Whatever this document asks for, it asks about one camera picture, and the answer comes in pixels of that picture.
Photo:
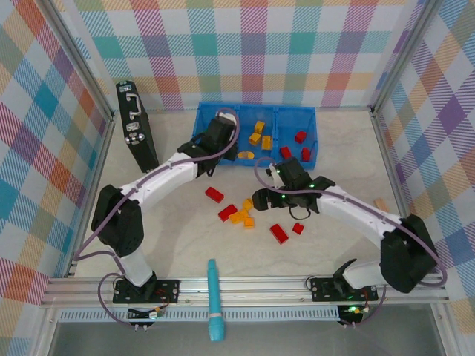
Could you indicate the small red lego brick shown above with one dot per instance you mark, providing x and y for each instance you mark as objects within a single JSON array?
[{"x": 298, "y": 228}]

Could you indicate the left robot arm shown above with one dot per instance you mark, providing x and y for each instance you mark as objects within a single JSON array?
[{"x": 163, "y": 178}]

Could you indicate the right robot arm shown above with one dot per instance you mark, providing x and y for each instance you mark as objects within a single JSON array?
[{"x": 356, "y": 215}]

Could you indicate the black briefcase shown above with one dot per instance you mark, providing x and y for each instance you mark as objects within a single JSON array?
[{"x": 139, "y": 141}]

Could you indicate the small wooden block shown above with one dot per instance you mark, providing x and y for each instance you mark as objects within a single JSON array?
[{"x": 381, "y": 205}]

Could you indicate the teal cylindrical tool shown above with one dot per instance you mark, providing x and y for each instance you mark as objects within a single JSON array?
[{"x": 216, "y": 296}]

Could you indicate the small connector board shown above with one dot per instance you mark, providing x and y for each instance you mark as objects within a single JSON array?
[
  {"x": 352, "y": 309},
  {"x": 154, "y": 314}
]

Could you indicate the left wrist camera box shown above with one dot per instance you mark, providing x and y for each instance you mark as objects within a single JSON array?
[{"x": 227, "y": 117}]

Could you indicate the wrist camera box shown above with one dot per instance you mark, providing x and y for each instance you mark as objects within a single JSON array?
[
  {"x": 275, "y": 178},
  {"x": 227, "y": 117}
]

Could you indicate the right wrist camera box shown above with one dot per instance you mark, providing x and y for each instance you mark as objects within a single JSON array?
[{"x": 275, "y": 178}]

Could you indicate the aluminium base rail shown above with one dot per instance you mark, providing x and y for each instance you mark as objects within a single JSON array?
[{"x": 259, "y": 291}]

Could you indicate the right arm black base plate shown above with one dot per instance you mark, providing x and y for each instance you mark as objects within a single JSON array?
[{"x": 319, "y": 289}]

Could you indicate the aluminium side rail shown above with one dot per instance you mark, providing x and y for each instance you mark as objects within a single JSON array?
[{"x": 104, "y": 148}]

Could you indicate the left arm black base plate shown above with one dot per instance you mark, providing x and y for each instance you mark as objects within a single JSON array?
[{"x": 167, "y": 291}]

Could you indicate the aluminium frame post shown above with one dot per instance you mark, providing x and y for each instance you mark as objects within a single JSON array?
[
  {"x": 404, "y": 55},
  {"x": 82, "y": 59}
]

